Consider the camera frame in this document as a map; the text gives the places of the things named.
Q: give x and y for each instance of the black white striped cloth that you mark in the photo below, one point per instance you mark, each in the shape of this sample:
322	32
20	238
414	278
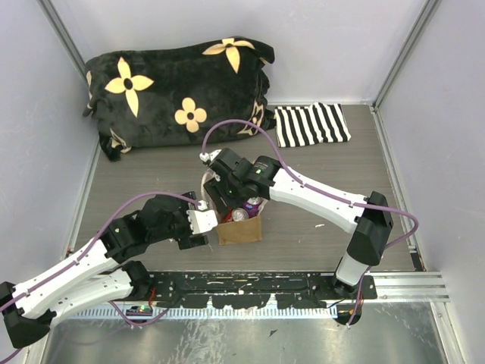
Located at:
308	125

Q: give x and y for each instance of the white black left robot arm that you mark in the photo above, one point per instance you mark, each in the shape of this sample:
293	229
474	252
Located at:
104	269

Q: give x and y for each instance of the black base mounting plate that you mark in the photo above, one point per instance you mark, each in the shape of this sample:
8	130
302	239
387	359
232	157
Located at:
241	290

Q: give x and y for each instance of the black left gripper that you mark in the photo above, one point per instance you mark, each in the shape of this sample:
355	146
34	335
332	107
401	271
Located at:
192	240

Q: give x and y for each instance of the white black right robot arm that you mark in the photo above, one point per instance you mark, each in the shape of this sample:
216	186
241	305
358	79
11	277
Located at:
366	218

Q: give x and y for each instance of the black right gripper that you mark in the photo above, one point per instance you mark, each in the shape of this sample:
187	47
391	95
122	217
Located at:
214	189

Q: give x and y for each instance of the red cola can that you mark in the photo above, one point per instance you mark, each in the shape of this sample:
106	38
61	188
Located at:
227	218

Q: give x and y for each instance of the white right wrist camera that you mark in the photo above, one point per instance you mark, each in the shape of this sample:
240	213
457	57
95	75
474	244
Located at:
207	158

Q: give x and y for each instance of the burlap watermelon canvas bag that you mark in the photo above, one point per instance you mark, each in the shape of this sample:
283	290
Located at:
232	233

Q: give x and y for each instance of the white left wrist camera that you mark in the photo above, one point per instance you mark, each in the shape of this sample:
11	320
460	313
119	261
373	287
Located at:
201	218

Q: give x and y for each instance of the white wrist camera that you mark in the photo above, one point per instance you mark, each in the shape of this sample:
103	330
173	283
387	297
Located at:
201	218
207	158

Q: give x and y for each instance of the white slotted cable duct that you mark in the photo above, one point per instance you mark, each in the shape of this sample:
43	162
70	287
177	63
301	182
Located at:
268	312

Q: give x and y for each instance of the black floral plush blanket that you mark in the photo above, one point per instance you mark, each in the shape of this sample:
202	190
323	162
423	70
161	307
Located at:
172	97

